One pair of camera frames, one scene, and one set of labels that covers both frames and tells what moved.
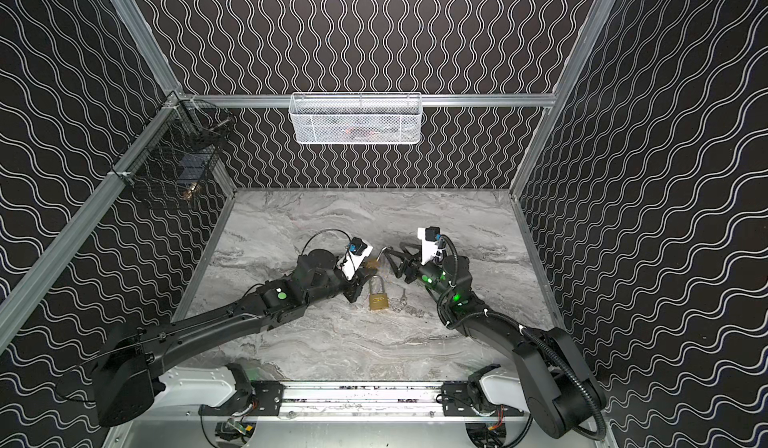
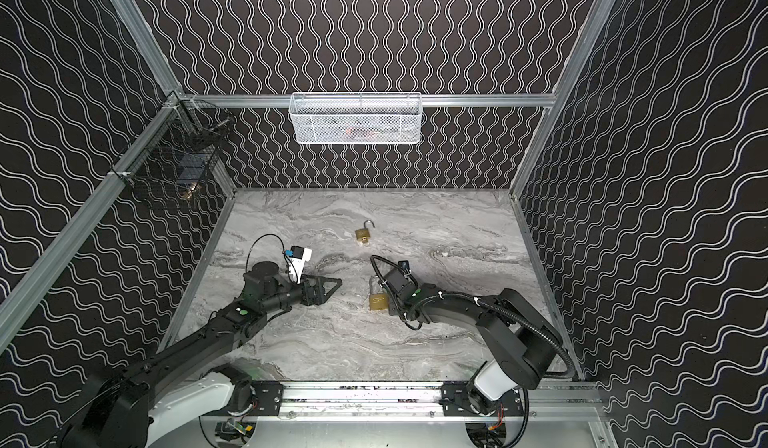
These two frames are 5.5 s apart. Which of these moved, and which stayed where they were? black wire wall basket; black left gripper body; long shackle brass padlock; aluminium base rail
Moved: black left gripper body
Stayed: black wire wall basket; long shackle brass padlock; aluminium base rail
